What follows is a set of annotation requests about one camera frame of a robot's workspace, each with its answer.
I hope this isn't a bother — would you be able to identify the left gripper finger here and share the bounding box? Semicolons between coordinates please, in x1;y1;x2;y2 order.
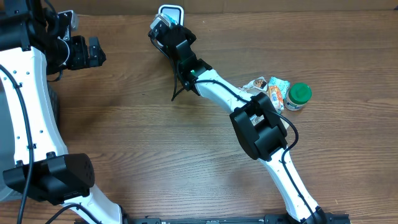
89;47;106;67
89;37;101;50

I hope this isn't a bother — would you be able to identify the brown snack pouch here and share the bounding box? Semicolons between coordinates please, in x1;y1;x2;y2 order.
238;76;290;130

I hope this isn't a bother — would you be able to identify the small orange tissue pack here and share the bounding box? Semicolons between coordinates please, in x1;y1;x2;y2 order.
268;85;284;114

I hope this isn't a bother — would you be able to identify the teal snack bar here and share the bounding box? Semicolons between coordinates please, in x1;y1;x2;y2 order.
268;77;290;100

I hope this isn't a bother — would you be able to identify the green capped white jar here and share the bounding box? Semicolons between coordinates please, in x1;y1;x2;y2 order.
284;83;312;111

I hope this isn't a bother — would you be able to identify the small teal tissue pack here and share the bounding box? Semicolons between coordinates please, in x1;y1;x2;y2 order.
161;13;179;27

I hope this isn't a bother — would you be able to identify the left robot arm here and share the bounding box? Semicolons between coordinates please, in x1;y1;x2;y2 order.
1;0;127;223

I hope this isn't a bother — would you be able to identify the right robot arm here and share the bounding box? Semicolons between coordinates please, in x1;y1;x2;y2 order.
148;22;327;223

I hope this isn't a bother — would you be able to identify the white barcode scanner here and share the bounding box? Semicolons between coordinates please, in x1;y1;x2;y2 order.
158;4;185;26

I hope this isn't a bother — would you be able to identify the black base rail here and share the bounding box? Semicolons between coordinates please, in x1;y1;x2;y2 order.
74;213;352;224

